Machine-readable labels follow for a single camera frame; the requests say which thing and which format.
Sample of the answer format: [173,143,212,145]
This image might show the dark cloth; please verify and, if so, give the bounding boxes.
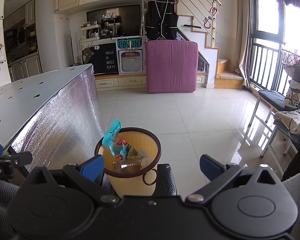
[282,127,300,180]

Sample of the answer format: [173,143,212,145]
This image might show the black vest on hanger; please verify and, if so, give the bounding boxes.
[145,0,179,40]

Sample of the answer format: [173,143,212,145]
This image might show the black chalkboard sign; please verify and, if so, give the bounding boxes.
[81,42,118,75]

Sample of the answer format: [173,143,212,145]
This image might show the clear plastic bottle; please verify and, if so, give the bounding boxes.
[110,160,142,173]

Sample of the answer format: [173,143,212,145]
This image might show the kitchen cabinets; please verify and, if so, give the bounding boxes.
[4,0,43,82]

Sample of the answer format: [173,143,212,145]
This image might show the metal stair railing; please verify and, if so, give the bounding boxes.
[160,0,222,48]

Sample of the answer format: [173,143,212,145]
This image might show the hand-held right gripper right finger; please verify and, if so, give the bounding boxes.
[185,154,278,204]

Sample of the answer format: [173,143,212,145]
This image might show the white perforated cage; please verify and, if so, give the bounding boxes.
[116,37,147,75]

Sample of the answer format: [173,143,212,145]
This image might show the yellow bin with brown rim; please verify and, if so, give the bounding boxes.
[94,127,162,197]

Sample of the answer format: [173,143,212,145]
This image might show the black television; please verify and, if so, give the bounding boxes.
[86,4,142,37]

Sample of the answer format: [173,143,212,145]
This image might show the white chair with blue cushion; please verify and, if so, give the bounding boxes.
[247,90,300,130]

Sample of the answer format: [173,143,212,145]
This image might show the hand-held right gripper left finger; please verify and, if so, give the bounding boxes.
[27,154,119,205]

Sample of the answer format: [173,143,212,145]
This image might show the person's left leg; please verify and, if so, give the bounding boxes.
[0,179,28,240]

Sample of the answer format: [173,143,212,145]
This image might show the red and white snack packet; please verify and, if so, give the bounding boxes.
[115,140,127,160]

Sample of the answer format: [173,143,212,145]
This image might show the patterned paper cup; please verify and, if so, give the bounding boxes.
[127,147,140,159]

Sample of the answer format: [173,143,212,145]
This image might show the pink mattress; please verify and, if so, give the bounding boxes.
[145,40,199,93]

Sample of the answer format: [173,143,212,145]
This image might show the wire basket with plush toys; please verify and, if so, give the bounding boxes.
[280,49,300,68]

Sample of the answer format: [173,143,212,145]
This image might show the beige curtain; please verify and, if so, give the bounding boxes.
[236,0,258,88]

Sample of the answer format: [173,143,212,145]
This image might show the teal snack packet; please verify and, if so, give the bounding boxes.
[102,119,128,161]

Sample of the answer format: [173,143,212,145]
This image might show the wooden staircase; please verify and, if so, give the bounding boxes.
[177,14,245,89]

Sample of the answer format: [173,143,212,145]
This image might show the patterned blanket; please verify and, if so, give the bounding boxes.
[274,105,300,134]

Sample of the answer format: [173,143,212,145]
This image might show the shelf rack with bottles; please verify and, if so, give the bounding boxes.
[79,14,122,40]

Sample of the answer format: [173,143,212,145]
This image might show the teal plate sign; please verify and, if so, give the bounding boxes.
[117,38,142,49]

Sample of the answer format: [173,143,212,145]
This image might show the cartoon pillow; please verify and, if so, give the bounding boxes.
[284,80,300,108]

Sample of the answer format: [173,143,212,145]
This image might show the cream television cabinet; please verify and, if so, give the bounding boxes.
[94,74,208,89]

